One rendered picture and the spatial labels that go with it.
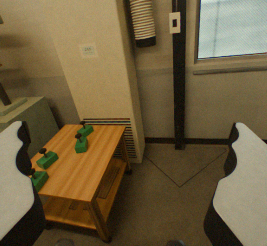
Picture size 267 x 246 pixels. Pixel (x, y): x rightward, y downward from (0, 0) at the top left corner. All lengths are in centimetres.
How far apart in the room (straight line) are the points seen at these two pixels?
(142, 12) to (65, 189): 118
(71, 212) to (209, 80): 147
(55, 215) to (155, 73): 133
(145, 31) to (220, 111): 99
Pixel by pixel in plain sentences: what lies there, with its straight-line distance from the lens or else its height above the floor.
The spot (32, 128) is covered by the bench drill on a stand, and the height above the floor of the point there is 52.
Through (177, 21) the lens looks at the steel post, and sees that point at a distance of 138.
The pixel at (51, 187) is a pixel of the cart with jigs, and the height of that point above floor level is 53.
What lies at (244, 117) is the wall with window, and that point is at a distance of 186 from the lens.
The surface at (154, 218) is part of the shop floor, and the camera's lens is 147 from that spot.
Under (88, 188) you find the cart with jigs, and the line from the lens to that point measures 103.
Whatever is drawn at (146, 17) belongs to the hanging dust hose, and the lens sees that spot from 132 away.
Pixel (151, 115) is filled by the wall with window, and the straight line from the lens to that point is 175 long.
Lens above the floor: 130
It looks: 30 degrees down
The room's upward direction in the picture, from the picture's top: 9 degrees counter-clockwise
